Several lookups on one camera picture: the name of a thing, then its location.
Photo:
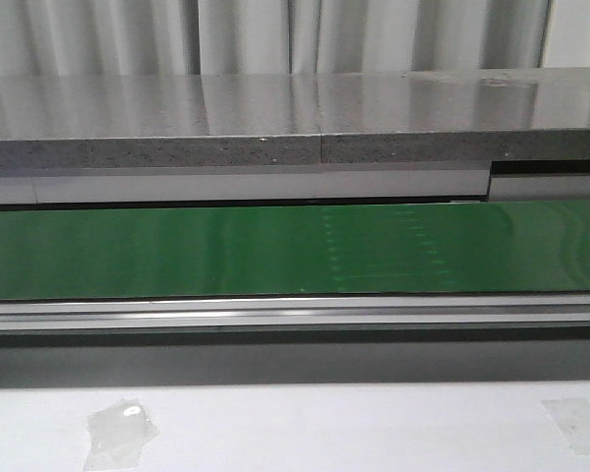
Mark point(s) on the white pleated curtain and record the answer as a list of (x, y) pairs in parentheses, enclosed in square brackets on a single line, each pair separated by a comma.
[(125, 38)]

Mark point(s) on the clear tape patch left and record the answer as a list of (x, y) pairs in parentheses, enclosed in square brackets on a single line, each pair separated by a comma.
[(117, 436)]

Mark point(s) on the green conveyor belt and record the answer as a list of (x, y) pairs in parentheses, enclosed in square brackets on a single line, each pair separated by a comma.
[(221, 251)]

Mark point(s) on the grey stone slab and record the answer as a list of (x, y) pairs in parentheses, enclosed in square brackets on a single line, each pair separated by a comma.
[(104, 122)]

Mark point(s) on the aluminium conveyor rail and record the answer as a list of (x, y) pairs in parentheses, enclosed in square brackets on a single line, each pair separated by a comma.
[(403, 181), (299, 312)]

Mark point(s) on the clear tape patch right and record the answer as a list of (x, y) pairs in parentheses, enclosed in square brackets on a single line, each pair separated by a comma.
[(572, 417)]

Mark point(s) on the aluminium conveyor front rail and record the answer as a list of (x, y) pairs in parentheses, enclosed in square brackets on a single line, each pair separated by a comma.
[(299, 312)]

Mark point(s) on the clear tape patch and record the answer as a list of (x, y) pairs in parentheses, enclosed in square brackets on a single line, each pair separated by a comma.
[(117, 436), (572, 417)]

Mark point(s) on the aluminium conveyor rear rail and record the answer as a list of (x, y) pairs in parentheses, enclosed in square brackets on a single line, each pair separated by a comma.
[(403, 181)]

